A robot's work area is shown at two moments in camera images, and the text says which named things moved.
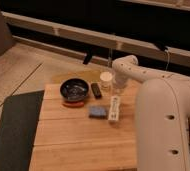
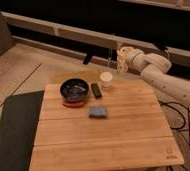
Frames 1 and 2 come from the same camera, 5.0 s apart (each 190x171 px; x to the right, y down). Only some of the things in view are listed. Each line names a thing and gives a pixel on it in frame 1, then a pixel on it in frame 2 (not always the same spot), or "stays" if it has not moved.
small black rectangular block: x=96 y=90 stays
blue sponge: x=97 y=112 stays
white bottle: x=114 y=108 to x=122 y=59
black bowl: x=74 y=89 stays
